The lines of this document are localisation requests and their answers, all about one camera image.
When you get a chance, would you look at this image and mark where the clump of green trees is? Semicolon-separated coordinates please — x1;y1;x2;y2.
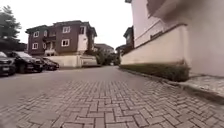
94;49;122;67

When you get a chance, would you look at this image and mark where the distant grey-roofed building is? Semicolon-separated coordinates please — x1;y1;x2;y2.
93;43;116;56

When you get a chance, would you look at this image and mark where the small low hedge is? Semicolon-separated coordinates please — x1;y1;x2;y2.
81;63;102;69

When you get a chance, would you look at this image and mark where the dark brown house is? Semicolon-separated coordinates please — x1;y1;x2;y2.
115;26;135;56

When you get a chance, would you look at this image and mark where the reddish brick paved road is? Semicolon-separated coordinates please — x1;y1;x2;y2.
0;65;224;128

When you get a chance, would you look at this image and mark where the low dark green hedge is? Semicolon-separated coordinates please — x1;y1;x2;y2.
118;62;191;83

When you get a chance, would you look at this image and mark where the brown multi-storey building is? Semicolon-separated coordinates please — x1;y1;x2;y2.
25;20;98;57

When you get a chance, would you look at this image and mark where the dark car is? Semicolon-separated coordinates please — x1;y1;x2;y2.
0;51;17;77
40;57;61;72

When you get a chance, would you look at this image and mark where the grey concrete kerb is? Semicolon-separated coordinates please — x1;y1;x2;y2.
119;67;224;105

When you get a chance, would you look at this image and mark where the black car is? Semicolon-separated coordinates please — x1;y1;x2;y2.
5;50;45;75

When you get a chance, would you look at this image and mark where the pale paved driveway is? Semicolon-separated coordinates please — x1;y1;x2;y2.
184;74;224;98

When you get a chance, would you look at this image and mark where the white building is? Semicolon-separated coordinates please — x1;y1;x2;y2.
124;0;224;78

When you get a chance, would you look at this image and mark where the tall dark tree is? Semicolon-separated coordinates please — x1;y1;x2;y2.
0;4;23;52

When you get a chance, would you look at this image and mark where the white boundary wall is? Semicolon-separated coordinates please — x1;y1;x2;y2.
43;53;98;69

